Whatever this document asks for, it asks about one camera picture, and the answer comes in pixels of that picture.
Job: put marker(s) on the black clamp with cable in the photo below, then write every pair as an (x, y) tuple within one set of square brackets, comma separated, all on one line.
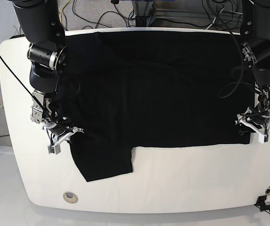
[(261, 204)]

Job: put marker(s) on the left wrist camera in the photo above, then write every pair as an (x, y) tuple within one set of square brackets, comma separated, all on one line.
[(263, 138)]

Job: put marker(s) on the silver table grommet left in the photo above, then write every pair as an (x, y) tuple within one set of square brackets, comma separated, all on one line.
[(70, 197)]

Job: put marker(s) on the aluminium frame post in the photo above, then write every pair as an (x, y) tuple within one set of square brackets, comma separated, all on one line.
[(144, 11)]

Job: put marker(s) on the black T-shirt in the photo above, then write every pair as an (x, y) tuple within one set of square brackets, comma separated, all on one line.
[(150, 89)]

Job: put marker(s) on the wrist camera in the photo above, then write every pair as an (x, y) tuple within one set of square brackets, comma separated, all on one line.
[(54, 149), (263, 138)]

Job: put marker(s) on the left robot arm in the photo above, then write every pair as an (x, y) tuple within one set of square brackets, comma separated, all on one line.
[(254, 50)]

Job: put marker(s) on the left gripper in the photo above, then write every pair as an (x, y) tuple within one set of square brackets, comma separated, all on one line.
[(258, 119)]

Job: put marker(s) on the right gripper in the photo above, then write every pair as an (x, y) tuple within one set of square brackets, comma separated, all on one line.
[(59, 132)]

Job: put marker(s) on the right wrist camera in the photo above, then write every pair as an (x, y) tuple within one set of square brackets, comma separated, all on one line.
[(54, 149)]

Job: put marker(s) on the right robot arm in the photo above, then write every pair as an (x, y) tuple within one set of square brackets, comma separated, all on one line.
[(39, 20)]

